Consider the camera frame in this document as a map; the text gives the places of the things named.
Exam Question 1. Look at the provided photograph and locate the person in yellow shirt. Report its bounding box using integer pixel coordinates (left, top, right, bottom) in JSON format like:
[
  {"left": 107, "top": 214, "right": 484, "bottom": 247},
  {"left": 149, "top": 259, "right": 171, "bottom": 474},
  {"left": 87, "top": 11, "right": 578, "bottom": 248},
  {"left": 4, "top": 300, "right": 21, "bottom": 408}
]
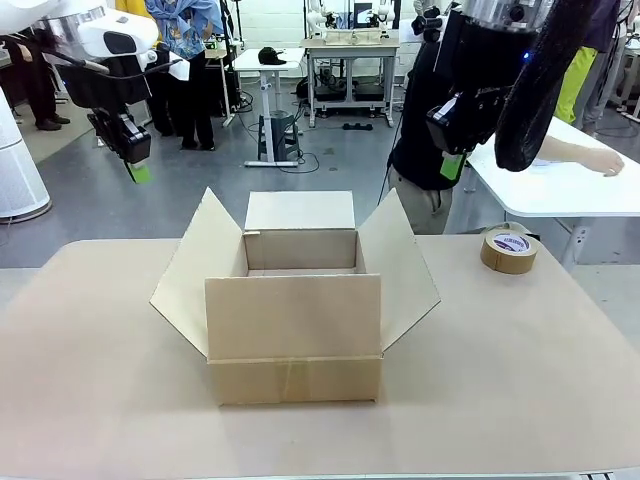
[{"left": 116, "top": 0, "right": 164, "bottom": 46}]

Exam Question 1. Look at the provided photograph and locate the white perforated air purifier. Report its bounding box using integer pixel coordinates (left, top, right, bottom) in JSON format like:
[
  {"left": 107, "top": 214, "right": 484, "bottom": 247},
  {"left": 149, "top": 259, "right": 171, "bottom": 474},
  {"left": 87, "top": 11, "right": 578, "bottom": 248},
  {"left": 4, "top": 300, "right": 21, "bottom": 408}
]
[{"left": 0, "top": 92, "right": 52, "bottom": 222}]

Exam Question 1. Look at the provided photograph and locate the person's left forearm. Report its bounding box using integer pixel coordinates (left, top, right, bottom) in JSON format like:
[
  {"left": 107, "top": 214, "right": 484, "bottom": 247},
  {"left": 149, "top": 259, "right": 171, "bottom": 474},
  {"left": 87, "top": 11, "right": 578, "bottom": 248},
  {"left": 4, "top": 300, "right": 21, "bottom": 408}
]
[{"left": 537, "top": 132, "right": 601, "bottom": 169}]

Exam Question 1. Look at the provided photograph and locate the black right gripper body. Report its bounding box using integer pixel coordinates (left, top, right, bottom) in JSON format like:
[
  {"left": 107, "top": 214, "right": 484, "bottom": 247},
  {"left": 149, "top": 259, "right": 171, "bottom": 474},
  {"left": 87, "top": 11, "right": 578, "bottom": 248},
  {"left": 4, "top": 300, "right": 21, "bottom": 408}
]
[{"left": 433, "top": 9, "right": 526, "bottom": 96}]

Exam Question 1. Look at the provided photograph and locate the person in grey pants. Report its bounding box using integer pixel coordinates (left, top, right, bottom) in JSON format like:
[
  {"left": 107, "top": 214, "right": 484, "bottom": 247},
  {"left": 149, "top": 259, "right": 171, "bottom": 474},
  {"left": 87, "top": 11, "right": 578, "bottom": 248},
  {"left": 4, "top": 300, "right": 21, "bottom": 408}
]
[{"left": 581, "top": 0, "right": 627, "bottom": 137}]

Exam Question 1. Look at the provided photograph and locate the person in neon yellow pants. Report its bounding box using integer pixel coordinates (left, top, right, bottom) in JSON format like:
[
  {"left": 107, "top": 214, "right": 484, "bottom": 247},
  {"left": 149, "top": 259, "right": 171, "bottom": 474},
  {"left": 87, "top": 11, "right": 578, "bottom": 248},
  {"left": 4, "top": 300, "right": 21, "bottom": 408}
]
[{"left": 553, "top": 46, "right": 599, "bottom": 125}]

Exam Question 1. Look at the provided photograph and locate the person's left hand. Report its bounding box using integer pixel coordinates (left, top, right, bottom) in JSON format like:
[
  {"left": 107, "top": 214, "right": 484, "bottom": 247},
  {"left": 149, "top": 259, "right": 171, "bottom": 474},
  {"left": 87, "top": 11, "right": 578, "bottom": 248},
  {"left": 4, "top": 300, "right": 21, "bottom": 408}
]
[{"left": 591, "top": 147, "right": 627, "bottom": 178}]

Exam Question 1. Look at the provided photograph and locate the bystander in dark clothes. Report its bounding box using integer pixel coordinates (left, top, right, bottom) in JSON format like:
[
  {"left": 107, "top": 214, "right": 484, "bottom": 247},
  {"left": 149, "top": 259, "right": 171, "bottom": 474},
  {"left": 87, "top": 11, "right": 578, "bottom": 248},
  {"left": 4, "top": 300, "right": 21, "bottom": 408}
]
[{"left": 0, "top": 29, "right": 72, "bottom": 132}]

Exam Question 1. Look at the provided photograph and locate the person in blue patterned shirt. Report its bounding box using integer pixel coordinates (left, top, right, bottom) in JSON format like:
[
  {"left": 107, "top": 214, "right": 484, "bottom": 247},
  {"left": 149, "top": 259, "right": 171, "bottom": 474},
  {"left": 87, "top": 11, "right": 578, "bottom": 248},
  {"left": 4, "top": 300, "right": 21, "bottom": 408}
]
[{"left": 144, "top": 0, "right": 226, "bottom": 152}]

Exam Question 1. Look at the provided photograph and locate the beige box on workbench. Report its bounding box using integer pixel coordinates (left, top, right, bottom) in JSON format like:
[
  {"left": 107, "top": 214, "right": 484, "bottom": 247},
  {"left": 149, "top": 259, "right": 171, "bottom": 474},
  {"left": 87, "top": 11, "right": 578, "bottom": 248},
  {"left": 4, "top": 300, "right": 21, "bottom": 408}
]
[{"left": 323, "top": 28, "right": 384, "bottom": 47}]

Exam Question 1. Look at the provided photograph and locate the brown packing tape roll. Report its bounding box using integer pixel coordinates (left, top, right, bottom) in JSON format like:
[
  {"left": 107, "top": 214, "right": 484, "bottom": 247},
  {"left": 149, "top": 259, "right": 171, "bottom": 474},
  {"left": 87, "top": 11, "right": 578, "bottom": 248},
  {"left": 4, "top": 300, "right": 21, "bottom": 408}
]
[{"left": 479, "top": 230, "right": 540, "bottom": 275}]

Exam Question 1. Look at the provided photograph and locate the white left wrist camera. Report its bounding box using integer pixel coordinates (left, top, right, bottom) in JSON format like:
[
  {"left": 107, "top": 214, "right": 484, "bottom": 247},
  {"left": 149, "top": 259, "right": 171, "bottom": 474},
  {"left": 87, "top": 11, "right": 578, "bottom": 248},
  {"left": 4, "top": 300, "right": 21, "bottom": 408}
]
[{"left": 143, "top": 48, "right": 191, "bottom": 82}]

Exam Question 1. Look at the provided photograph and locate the metal frame workbench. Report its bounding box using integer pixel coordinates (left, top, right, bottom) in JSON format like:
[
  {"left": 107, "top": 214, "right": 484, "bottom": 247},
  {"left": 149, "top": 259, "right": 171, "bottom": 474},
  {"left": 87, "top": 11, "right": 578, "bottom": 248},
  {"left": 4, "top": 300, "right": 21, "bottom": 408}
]
[{"left": 299, "top": 37, "right": 402, "bottom": 130}]

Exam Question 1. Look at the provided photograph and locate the brown cardboard box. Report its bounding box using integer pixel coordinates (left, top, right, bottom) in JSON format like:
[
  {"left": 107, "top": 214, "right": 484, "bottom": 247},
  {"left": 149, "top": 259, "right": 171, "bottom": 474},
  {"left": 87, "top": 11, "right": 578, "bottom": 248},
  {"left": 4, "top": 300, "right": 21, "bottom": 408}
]
[{"left": 148, "top": 187, "right": 442, "bottom": 409}]

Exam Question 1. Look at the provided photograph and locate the white standing desk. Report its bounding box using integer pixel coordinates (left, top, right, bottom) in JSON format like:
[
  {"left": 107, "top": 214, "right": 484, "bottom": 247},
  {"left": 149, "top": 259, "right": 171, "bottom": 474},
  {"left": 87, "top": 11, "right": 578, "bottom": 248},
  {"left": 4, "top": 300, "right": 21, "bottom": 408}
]
[{"left": 222, "top": 47, "right": 307, "bottom": 169}]

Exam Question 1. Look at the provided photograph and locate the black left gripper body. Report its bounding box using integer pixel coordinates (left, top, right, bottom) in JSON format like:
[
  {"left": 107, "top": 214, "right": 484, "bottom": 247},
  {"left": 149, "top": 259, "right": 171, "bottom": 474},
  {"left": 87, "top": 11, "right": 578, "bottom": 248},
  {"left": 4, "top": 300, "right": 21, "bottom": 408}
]
[{"left": 54, "top": 52, "right": 153, "bottom": 109}]

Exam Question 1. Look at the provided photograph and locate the grey step stool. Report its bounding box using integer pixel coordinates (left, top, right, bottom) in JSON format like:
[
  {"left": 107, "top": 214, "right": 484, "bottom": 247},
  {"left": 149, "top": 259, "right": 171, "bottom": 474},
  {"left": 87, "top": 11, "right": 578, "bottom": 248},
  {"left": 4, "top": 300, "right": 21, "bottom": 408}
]
[{"left": 256, "top": 112, "right": 302, "bottom": 163}]

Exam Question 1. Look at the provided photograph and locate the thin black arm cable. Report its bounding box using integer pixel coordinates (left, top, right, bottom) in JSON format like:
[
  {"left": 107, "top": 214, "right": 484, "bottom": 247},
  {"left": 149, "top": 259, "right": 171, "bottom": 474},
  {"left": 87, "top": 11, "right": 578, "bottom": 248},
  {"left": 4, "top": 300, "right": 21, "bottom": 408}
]
[{"left": 52, "top": 47, "right": 184, "bottom": 82}]

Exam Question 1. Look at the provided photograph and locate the dark monitor screen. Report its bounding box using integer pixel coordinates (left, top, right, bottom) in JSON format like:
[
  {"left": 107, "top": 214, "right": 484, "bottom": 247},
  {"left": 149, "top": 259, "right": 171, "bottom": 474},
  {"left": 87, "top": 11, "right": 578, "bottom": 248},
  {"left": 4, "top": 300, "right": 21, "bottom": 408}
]
[{"left": 351, "top": 2, "right": 375, "bottom": 29}]

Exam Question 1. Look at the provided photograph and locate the black cap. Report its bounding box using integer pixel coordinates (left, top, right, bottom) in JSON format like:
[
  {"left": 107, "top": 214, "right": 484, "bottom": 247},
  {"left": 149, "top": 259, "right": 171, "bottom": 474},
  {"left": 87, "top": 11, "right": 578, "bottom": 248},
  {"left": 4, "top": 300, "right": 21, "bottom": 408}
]
[{"left": 257, "top": 46, "right": 289, "bottom": 67}]

